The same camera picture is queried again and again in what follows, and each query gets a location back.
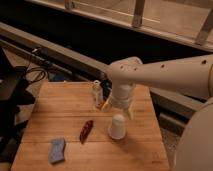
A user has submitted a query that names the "black tripod stand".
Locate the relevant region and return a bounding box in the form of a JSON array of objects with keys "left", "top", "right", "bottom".
[{"left": 0, "top": 47, "right": 35, "bottom": 160}]

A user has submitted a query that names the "black cable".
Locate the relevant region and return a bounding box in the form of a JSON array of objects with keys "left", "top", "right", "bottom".
[{"left": 24, "top": 46, "right": 56, "bottom": 83}]

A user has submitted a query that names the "dark round bowl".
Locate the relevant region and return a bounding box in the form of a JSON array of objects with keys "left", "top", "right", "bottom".
[{"left": 101, "top": 79, "right": 112, "bottom": 98}]

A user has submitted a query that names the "white paper cup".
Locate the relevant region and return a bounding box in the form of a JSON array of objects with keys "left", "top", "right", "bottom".
[{"left": 108, "top": 114, "right": 126, "bottom": 140}]

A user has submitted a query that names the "metal rail beam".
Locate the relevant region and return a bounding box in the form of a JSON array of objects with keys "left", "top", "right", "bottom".
[{"left": 0, "top": 21, "right": 204, "bottom": 136}]

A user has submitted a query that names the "clear plastic bottle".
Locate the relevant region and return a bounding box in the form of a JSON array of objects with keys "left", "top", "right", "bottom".
[{"left": 92, "top": 80, "right": 104, "bottom": 108}]

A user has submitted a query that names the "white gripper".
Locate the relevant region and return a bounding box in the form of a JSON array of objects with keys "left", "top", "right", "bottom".
[{"left": 101, "top": 83, "right": 135, "bottom": 120}]

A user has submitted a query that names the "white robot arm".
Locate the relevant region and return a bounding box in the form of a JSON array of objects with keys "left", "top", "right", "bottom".
[{"left": 103, "top": 55, "right": 213, "bottom": 171}]

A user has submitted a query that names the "wooden railing frame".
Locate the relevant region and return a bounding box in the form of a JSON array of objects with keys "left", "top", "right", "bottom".
[{"left": 27, "top": 0, "right": 213, "bottom": 53}]

